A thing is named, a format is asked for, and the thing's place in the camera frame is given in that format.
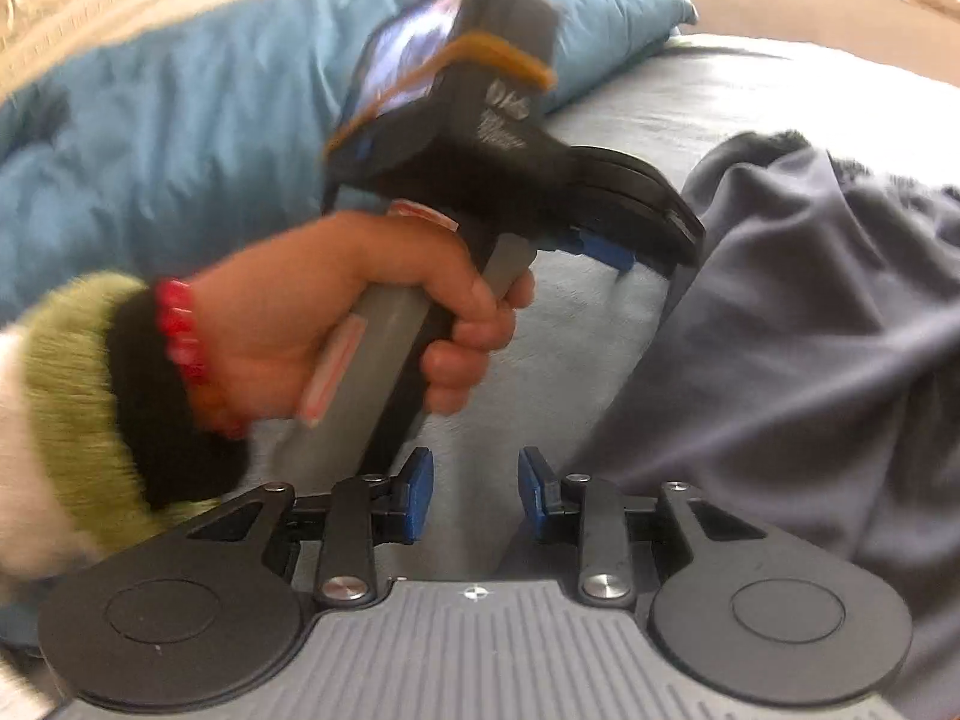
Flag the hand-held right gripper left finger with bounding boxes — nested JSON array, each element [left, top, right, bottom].
[[186, 446, 436, 608]]

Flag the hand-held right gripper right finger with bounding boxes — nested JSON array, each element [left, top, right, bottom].
[[519, 446, 767, 605]]

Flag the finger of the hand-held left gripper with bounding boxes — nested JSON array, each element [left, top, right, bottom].
[[559, 227, 635, 272]]

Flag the dark grey pants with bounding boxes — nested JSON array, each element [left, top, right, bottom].
[[517, 131, 960, 691]]

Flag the person's left forearm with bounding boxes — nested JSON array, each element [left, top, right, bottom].
[[0, 274, 248, 601]]

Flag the person's left hand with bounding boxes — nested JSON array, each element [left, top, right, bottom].
[[180, 210, 537, 440]]

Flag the grey fleece blanket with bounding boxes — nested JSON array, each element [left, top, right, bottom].
[[247, 30, 960, 586]]

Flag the blue pillow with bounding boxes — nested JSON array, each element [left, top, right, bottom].
[[0, 0, 700, 323]]

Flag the cream carved headboard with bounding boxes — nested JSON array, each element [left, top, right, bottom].
[[0, 0, 421, 98]]

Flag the red bead bracelet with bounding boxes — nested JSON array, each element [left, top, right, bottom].
[[154, 279, 248, 440]]

